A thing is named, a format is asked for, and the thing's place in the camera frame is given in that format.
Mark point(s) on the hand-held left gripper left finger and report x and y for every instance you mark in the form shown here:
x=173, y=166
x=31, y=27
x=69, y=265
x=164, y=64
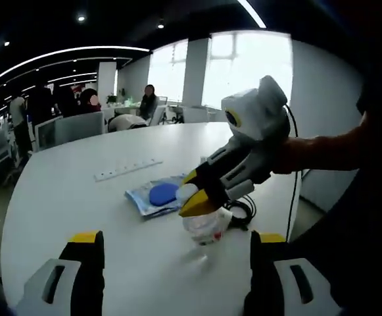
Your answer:
x=65, y=283

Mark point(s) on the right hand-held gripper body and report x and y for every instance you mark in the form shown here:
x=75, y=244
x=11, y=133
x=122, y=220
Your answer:
x=259, y=112

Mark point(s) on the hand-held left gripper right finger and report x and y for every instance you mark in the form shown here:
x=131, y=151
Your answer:
x=269, y=283

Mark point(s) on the clear plastic bottle red label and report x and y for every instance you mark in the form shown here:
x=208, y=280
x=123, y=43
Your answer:
x=204, y=228

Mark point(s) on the clear bag with blue pad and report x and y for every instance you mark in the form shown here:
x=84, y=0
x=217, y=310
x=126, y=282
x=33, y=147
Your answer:
x=141, y=200

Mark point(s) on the large window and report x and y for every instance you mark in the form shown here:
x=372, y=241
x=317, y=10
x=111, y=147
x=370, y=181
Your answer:
x=243, y=66
x=167, y=75

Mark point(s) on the office chair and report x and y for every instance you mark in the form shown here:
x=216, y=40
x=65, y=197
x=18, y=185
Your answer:
x=159, y=115

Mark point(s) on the white table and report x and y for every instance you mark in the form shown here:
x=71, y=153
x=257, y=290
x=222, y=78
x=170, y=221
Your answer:
x=95, y=210

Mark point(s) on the person's dark clothing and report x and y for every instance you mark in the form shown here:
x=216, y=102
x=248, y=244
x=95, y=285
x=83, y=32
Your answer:
x=358, y=247

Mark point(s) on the white power strip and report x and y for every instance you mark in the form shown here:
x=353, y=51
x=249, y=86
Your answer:
x=125, y=169

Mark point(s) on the curved ceiling light strip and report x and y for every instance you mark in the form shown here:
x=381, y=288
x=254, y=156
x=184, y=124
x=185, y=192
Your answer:
x=251, y=11
x=62, y=53

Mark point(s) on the green potted plant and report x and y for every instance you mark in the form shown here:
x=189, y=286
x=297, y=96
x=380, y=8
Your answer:
x=111, y=98

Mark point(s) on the grey desk partition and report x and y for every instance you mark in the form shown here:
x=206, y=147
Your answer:
x=72, y=130

